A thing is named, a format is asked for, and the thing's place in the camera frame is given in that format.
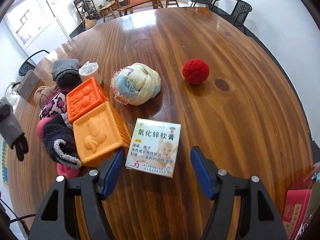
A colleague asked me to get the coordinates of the light orange rubber cube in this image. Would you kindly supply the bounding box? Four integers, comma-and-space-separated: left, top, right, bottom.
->
73, 101, 131, 167

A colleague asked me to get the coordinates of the grey cardboard box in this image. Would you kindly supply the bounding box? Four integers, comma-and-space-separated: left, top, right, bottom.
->
17, 70, 40, 101

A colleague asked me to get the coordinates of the red yarn ball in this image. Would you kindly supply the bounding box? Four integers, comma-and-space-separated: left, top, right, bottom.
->
182, 59, 209, 85

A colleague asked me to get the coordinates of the left black metal chair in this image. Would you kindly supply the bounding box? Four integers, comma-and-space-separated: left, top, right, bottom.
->
18, 49, 49, 77

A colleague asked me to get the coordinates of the cream blue knotted cloth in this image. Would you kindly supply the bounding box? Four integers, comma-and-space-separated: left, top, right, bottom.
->
110, 62, 161, 106

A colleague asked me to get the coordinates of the white plastic cup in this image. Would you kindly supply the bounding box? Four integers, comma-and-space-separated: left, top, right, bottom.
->
79, 61, 102, 85

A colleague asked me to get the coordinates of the near black metal chair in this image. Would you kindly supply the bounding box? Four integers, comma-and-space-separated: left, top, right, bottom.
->
211, 0, 253, 35

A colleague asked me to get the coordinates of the background wooden bench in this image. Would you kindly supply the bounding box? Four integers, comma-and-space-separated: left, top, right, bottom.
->
117, 0, 163, 17

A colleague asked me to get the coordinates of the red cardboard storage box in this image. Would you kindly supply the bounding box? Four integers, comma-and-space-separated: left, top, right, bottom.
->
282, 163, 319, 239

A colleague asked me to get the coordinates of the small wooden side bench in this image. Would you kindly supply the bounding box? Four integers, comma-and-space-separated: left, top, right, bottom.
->
99, 1, 117, 23

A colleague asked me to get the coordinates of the pink knotted rubber tube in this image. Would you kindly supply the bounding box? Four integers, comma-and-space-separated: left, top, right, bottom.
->
36, 117, 80, 179

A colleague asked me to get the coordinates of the grey knit beanie bundle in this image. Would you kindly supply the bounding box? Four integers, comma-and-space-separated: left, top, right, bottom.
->
52, 59, 81, 90

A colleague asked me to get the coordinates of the navy grey sock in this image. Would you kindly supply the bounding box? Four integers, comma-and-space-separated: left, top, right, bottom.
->
43, 114, 82, 169

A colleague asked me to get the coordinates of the pink leopard sock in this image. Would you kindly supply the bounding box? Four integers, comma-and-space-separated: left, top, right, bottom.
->
39, 89, 69, 120

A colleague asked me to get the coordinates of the dark orange rubber cube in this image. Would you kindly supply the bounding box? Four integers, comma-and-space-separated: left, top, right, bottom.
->
66, 77, 108, 124

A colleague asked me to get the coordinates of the tan knotted cloth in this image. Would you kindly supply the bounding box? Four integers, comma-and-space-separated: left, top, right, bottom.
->
34, 84, 59, 108

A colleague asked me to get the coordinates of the black plant shelf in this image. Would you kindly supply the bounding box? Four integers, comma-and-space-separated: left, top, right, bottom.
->
73, 0, 99, 20

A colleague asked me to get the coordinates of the straw broom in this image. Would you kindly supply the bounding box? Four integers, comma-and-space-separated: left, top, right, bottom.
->
80, 12, 97, 30

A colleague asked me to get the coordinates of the white ointment box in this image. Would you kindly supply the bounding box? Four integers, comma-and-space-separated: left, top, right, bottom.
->
125, 118, 181, 178

